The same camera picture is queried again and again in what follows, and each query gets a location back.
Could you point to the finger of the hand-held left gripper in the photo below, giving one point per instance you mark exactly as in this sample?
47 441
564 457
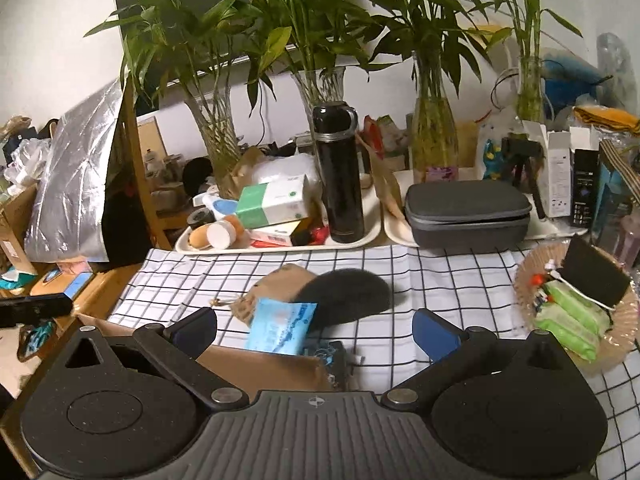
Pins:
35 308

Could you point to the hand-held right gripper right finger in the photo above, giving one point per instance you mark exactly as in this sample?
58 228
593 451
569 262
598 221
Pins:
432 332

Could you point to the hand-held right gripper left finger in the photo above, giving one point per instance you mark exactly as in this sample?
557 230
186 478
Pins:
197 327

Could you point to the blue tissue packet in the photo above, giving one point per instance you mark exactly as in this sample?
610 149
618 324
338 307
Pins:
280 327

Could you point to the black round foam pad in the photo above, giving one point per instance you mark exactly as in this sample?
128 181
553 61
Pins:
350 295

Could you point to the brown cloth pouch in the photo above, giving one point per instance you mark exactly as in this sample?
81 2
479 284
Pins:
280 285

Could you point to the black blue patterned cloth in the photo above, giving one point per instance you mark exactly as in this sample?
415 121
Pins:
332 362

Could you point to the smartphone with blue screen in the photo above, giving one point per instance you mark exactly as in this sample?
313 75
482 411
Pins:
77 285

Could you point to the white black checked tablecloth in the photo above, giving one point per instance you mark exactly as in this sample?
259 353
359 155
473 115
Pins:
450 285

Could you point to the brown cardboard carton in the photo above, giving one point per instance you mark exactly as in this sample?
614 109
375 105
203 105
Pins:
12 240

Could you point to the wooden side table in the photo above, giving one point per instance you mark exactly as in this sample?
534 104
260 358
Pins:
107 290

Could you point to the tan bread roll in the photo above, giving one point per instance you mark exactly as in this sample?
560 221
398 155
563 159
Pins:
200 236

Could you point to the jar with white lid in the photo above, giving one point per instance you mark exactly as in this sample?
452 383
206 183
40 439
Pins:
225 232

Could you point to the woven basket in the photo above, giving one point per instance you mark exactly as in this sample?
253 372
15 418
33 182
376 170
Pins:
527 280

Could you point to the black tape roll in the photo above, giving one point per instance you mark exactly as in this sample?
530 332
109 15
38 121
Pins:
200 216

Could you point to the white plastic tray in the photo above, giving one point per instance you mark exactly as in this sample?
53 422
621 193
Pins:
397 225
370 230

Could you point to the red white flat box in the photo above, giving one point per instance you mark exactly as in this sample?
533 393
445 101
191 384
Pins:
272 235

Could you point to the grey zip case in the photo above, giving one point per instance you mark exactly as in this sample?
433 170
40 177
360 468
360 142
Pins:
465 215

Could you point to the white bottle with blue label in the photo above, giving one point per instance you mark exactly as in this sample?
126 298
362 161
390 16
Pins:
220 205

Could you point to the silver foil bag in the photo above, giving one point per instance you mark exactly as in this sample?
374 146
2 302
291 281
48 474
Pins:
75 185

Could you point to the green wet wipes pack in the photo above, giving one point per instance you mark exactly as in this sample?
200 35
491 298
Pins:
565 332
575 302

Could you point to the green white tissue box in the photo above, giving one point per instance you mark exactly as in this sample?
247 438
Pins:
272 205

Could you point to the small red item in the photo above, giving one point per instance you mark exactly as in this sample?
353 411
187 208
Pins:
317 234

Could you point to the brown paper bag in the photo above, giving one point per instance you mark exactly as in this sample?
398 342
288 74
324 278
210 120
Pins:
245 167
385 175

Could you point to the black flat box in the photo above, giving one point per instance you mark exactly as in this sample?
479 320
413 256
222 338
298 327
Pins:
595 270

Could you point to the white plastic pack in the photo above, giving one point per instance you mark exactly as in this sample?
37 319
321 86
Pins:
285 167

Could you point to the blue yellow toy figure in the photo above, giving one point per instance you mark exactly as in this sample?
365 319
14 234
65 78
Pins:
492 160

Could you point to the black thermos bottle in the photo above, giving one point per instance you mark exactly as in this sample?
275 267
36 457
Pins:
339 175

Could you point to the white open carton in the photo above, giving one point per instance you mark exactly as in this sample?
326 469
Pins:
555 175

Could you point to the black mini tripod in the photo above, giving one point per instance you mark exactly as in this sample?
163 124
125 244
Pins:
522 152

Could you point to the bamboo plant in glass vase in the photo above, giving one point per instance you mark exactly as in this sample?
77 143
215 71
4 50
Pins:
215 125
320 85
530 85
434 125

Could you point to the red green snack packets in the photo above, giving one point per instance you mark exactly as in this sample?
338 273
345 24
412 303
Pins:
380 132

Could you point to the black carton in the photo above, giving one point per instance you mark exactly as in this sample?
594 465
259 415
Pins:
585 185

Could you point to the blue carton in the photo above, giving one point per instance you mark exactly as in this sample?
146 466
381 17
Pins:
612 195

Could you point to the yellow cloth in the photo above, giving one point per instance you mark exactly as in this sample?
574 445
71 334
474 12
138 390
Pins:
610 117

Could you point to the blue plush toy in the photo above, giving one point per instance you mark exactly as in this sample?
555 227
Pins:
570 80

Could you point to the clear plastic bottle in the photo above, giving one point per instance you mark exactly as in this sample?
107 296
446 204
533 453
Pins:
615 65

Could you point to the wooden frame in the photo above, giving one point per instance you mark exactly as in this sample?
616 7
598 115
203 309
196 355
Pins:
137 160

